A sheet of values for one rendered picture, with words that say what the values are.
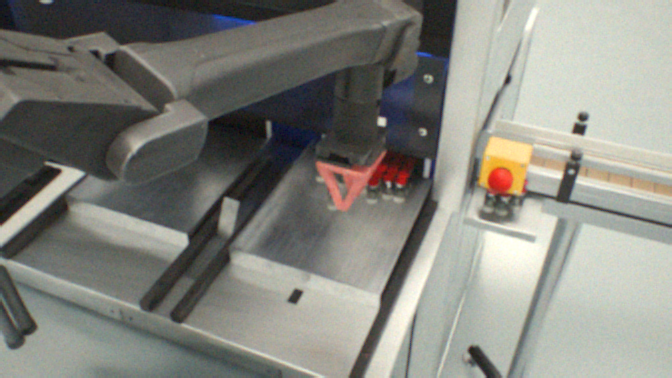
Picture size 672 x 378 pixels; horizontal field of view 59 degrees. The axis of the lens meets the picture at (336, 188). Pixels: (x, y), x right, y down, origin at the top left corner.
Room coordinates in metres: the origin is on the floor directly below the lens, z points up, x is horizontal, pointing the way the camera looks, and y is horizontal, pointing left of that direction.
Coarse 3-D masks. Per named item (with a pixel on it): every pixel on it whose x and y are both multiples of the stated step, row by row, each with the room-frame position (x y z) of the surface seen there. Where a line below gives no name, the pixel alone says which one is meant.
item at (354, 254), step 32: (288, 192) 0.86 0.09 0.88; (320, 192) 0.86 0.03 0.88; (416, 192) 0.86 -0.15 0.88; (256, 224) 0.76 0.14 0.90; (288, 224) 0.77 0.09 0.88; (320, 224) 0.77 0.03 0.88; (352, 224) 0.77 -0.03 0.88; (384, 224) 0.77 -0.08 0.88; (416, 224) 0.76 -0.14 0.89; (256, 256) 0.66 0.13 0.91; (288, 256) 0.69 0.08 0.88; (320, 256) 0.69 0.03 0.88; (352, 256) 0.69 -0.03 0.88; (384, 256) 0.69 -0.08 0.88; (320, 288) 0.62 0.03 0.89; (352, 288) 0.60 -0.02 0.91; (384, 288) 0.60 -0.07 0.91
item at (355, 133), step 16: (336, 96) 0.63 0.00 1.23; (336, 112) 0.62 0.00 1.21; (352, 112) 0.61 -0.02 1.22; (368, 112) 0.61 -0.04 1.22; (336, 128) 0.62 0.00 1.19; (352, 128) 0.60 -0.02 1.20; (368, 128) 0.61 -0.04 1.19; (384, 128) 0.66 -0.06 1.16; (320, 144) 0.60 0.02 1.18; (336, 144) 0.60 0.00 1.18; (352, 144) 0.60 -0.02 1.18; (368, 144) 0.60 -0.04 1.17; (352, 160) 0.57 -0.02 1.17
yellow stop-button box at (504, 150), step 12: (492, 132) 0.84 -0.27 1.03; (504, 132) 0.84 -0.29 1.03; (492, 144) 0.80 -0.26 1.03; (504, 144) 0.80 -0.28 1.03; (516, 144) 0.80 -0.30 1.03; (528, 144) 0.81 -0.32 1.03; (492, 156) 0.78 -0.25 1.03; (504, 156) 0.77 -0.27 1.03; (516, 156) 0.77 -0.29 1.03; (528, 156) 0.77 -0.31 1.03; (492, 168) 0.78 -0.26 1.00; (516, 168) 0.76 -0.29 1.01; (480, 180) 0.78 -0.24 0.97; (516, 180) 0.76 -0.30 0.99; (516, 192) 0.76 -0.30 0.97
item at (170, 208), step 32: (224, 128) 1.07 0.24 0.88; (224, 160) 0.96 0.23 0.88; (256, 160) 0.93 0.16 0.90; (96, 192) 0.86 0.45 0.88; (128, 192) 0.86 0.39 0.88; (160, 192) 0.86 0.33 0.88; (192, 192) 0.86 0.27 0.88; (224, 192) 0.82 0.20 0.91; (128, 224) 0.76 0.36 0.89; (160, 224) 0.73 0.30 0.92; (192, 224) 0.73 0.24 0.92
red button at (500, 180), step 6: (498, 168) 0.76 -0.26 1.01; (504, 168) 0.76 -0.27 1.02; (492, 174) 0.75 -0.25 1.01; (498, 174) 0.75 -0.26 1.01; (504, 174) 0.75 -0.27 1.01; (510, 174) 0.75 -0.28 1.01; (492, 180) 0.75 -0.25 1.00; (498, 180) 0.74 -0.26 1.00; (504, 180) 0.74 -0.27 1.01; (510, 180) 0.74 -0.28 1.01; (492, 186) 0.75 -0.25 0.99; (498, 186) 0.74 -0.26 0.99; (504, 186) 0.74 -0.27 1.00; (510, 186) 0.74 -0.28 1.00
